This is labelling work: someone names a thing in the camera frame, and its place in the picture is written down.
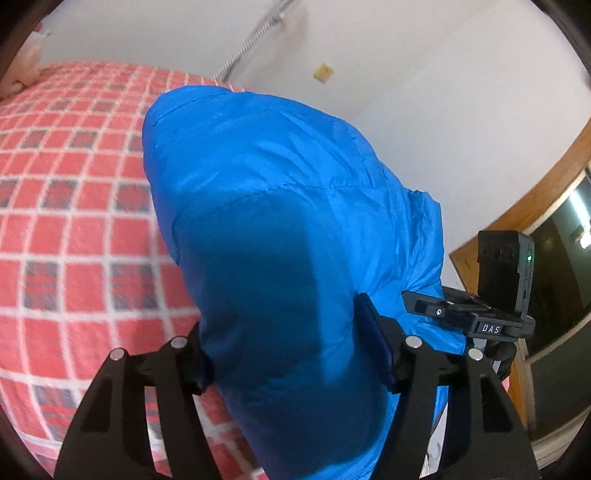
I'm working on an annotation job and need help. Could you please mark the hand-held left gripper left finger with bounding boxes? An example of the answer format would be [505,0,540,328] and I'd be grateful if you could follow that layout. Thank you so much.
[54,323,216,480]

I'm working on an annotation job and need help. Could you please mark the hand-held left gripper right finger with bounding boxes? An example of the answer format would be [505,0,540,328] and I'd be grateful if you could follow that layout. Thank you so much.
[353,292,541,480]

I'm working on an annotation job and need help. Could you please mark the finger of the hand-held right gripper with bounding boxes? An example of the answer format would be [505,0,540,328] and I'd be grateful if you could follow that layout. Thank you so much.
[401,290,536,341]

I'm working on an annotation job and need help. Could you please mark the blue jacket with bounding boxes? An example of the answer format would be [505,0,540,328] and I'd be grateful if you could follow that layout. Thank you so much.
[142,88,467,480]

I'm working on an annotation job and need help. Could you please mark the dark glass door pane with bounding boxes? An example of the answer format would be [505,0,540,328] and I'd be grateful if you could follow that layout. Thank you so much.
[526,168,591,361]

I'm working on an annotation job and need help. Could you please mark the red plaid bed sheet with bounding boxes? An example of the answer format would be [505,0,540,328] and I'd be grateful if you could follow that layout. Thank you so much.
[0,62,266,480]

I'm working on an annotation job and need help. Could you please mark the pink unicorn plush toy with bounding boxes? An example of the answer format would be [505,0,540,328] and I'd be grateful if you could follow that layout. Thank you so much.
[0,28,52,99]

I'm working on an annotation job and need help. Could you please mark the brown wooden door frame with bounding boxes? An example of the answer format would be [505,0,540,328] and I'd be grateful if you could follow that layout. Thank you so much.
[449,124,591,437]

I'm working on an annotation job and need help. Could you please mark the metal shower hose with holder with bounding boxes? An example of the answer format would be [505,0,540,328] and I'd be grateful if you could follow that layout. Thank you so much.
[213,0,298,83]

